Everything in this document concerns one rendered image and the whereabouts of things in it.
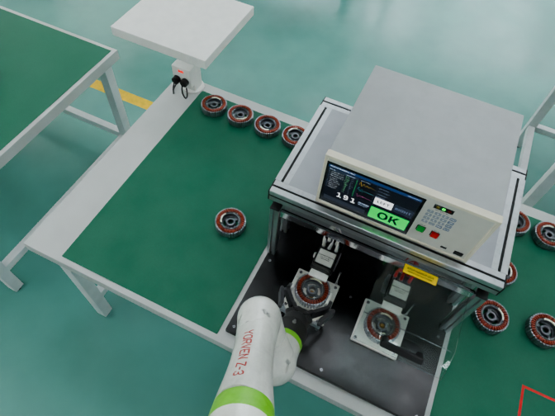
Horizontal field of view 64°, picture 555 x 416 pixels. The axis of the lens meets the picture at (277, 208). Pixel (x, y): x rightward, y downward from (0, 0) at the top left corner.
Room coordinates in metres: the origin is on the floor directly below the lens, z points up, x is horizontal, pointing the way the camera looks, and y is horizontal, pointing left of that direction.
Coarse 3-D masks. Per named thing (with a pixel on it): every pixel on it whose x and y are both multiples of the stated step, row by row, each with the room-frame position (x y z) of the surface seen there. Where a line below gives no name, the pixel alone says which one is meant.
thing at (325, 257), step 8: (320, 248) 0.67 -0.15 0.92; (320, 256) 0.65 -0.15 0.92; (328, 256) 0.65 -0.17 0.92; (336, 256) 0.65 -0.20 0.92; (312, 264) 0.62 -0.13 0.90; (320, 264) 0.62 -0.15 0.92; (328, 264) 0.62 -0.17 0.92; (312, 272) 0.61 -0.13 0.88; (320, 272) 0.61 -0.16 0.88; (328, 272) 0.60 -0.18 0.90; (320, 280) 0.59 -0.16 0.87
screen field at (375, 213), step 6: (372, 210) 0.67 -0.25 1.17; (378, 210) 0.66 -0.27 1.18; (372, 216) 0.66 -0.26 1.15; (378, 216) 0.66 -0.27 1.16; (384, 216) 0.65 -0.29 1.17; (390, 216) 0.65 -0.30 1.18; (396, 216) 0.64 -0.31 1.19; (384, 222) 0.65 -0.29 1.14; (390, 222) 0.65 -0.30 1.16; (396, 222) 0.64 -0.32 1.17; (402, 222) 0.64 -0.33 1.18; (408, 222) 0.63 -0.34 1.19; (402, 228) 0.63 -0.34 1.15
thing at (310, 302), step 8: (304, 280) 0.60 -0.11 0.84; (312, 280) 0.60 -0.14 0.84; (296, 288) 0.56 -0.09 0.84; (312, 288) 0.58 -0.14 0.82; (320, 288) 0.58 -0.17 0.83; (328, 288) 0.58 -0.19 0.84; (296, 296) 0.54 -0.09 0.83; (304, 296) 0.54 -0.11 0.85; (312, 296) 0.55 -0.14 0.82; (320, 296) 0.55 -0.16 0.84; (328, 296) 0.55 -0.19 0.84; (304, 304) 0.53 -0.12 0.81; (312, 304) 0.52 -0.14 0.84; (320, 304) 0.52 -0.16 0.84
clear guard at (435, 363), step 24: (384, 264) 0.57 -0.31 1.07; (384, 288) 0.49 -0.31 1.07; (408, 288) 0.50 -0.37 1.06; (432, 288) 0.51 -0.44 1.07; (456, 288) 0.52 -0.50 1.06; (384, 312) 0.43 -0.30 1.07; (408, 312) 0.43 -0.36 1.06; (432, 312) 0.44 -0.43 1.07; (456, 312) 0.45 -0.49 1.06; (360, 336) 0.37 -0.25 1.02; (408, 336) 0.37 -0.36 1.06; (432, 336) 0.38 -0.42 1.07; (456, 336) 0.38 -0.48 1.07; (408, 360) 0.33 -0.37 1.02; (432, 360) 0.33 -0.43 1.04
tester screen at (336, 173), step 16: (336, 176) 0.71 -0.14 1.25; (352, 176) 0.69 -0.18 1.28; (352, 192) 0.69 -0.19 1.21; (368, 192) 0.68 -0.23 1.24; (384, 192) 0.66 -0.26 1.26; (400, 192) 0.65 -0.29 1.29; (368, 208) 0.67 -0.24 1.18; (384, 208) 0.66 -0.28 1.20; (416, 208) 0.63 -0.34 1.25; (384, 224) 0.65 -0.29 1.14
